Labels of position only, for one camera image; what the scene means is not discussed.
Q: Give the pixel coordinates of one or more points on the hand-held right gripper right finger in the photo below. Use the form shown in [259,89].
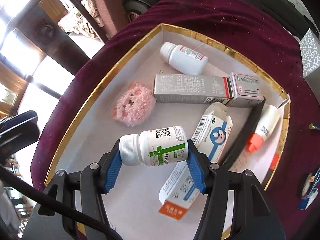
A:
[197,170]

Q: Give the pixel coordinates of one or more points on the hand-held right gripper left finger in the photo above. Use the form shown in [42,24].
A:
[113,170]

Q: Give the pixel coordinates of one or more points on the orange white medicine box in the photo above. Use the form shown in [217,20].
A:
[177,195]

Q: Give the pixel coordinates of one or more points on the blue white medicine box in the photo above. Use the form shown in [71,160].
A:
[215,135]

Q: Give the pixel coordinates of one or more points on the white bottle green label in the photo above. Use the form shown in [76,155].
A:
[160,147]

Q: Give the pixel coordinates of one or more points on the black marker tan cap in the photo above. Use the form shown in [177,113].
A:
[307,201]
[246,130]

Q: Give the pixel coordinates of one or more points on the pink plush toy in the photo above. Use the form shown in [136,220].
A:
[132,105]

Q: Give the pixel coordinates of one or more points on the grey box red stripe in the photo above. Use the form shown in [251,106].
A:
[190,88]

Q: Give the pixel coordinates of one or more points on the white tube orange cap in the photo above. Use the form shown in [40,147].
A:
[266,125]

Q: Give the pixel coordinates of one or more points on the white bottle red label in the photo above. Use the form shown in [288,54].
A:
[185,60]

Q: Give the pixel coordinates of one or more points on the gold-rimmed white box tray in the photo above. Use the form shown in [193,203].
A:
[135,55]

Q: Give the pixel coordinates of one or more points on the black marker yellow cap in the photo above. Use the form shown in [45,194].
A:
[315,127]

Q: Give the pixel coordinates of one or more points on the patterned cloth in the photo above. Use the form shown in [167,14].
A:
[75,20]

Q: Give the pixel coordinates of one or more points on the pink upholstered chair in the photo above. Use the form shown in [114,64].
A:
[107,0]

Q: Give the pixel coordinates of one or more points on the large grey cardboard box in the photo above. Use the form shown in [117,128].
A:
[311,55]

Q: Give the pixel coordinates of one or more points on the dark wooden frame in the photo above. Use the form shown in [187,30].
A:
[50,35]

